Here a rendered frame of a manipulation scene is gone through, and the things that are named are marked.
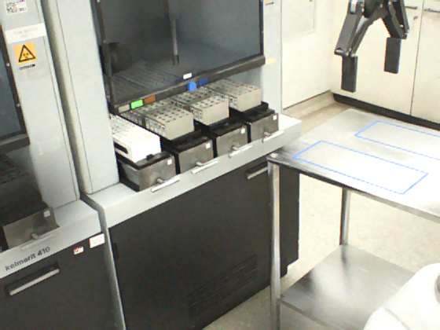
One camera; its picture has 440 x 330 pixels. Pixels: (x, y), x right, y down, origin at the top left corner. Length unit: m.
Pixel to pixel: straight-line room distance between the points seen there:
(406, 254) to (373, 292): 0.70
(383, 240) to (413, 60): 1.40
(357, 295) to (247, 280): 0.46
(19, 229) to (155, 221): 0.44
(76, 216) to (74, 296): 0.25
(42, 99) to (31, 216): 0.31
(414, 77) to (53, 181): 2.66
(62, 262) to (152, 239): 0.30
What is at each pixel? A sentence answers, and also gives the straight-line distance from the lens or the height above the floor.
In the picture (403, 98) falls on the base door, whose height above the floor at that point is 0.18.
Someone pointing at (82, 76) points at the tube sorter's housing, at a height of 1.09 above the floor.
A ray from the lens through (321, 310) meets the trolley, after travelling 1.94.
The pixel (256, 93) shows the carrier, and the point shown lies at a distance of 2.01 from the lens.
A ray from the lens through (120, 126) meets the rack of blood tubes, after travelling 1.84.
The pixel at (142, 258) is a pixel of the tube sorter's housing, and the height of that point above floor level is 0.50.
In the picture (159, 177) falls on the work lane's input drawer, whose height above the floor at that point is 0.76.
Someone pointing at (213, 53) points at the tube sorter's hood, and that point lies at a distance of 1.84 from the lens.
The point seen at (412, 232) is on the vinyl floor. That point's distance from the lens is 2.85.
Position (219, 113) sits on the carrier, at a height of 0.85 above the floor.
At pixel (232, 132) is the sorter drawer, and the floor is 0.80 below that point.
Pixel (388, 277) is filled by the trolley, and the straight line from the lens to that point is 2.10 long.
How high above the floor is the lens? 1.58
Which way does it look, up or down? 28 degrees down
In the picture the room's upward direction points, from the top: 4 degrees counter-clockwise
